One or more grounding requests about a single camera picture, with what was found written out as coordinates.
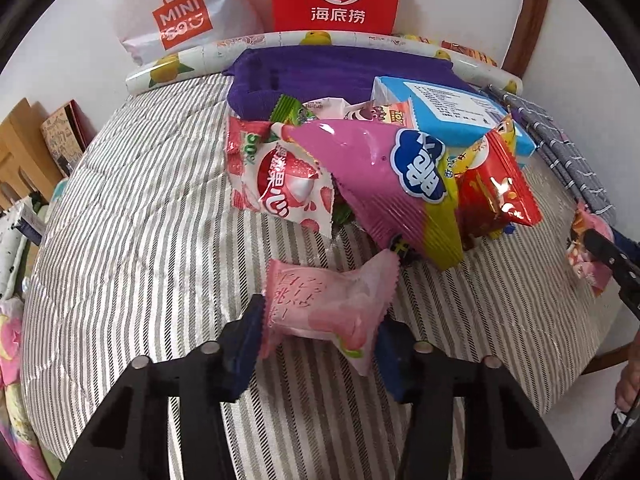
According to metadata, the pink nutrition label snack packet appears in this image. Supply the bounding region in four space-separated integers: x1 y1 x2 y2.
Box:
566 202 613 297

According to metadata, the pale pink peach snack packet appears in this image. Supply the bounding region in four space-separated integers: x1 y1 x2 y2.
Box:
259 249 400 376

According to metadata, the pink yellow wafer snack pack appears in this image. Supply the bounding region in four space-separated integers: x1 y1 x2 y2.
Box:
288 119 464 271

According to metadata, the strawberry white candy packet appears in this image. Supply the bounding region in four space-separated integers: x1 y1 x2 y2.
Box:
224 117 335 237

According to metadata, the person right hand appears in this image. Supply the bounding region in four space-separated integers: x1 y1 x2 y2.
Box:
614 330 640 412

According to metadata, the striped quilted mattress cover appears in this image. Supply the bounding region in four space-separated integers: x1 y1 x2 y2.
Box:
21 75 620 479

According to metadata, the grey checked cushion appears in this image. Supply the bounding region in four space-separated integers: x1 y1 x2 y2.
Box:
484 84 617 226

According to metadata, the red chips packet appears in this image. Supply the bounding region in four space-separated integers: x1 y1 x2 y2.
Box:
450 115 542 250

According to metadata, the blue white snack box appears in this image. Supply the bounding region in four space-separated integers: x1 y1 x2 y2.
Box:
371 76 508 156

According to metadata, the pink cartoon snack packet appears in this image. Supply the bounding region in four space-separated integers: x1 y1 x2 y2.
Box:
345 100 416 129

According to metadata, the green snack packet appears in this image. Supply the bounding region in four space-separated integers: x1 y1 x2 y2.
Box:
269 94 317 127

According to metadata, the purple towel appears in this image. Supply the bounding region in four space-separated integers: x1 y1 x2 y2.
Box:
224 48 473 120

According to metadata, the patterned brown box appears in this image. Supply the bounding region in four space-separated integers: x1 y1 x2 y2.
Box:
39 100 94 177

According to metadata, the rolled lemon print mat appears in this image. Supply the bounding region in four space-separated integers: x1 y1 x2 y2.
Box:
125 30 524 96

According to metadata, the white Miniso plastic bag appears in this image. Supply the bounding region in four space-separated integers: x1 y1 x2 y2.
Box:
98 0 262 66

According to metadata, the brown wooden door frame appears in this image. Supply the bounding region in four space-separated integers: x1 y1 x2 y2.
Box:
502 0 549 78

